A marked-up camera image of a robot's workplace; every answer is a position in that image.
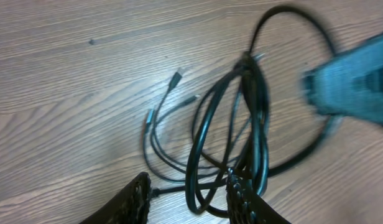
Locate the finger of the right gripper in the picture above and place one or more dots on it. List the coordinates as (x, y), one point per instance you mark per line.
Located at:
(351, 84)

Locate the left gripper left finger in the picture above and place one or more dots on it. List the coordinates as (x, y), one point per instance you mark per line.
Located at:
(130, 205)

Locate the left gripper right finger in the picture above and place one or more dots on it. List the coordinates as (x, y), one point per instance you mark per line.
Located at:
(246, 207)

